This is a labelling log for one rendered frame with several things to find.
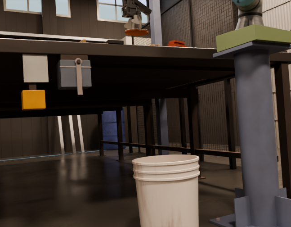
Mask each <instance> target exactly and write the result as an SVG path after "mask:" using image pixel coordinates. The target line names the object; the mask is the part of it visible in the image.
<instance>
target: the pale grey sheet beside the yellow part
mask: <svg viewBox="0 0 291 227"><path fill-rule="evenodd" d="M22 59H23V77H24V82H49V77H48V60H47V54H23V55H22Z"/></svg>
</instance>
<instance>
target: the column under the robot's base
mask: <svg viewBox="0 0 291 227"><path fill-rule="evenodd" d="M289 49H291V45H288V44H278V43H268V42H258V41H250V42H248V43H245V44H242V45H238V46H235V47H233V48H230V49H227V50H223V51H221V52H218V53H215V54H213V58H223V59H234V67H235V80H236V93H237V112H238V125H239V138H240V151H241V164H242V183H243V189H240V188H236V187H235V196H236V198H235V199H233V201H234V214H230V215H226V216H222V217H219V218H214V219H210V220H209V222H210V223H212V224H215V225H218V226H220V227H291V199H288V198H287V190H286V188H281V189H280V188H279V179H278V161H277V149H276V136H275V124H274V111H273V94H272V81H271V68H270V56H269V55H270V54H274V53H277V52H281V51H285V50H289Z"/></svg>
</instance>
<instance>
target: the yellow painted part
mask: <svg viewBox="0 0 291 227"><path fill-rule="evenodd" d="M28 88H29V90H23V91H22V92H21V98H22V110H43V109H45V108H46V104H45V90H36V82H29V83H28Z"/></svg>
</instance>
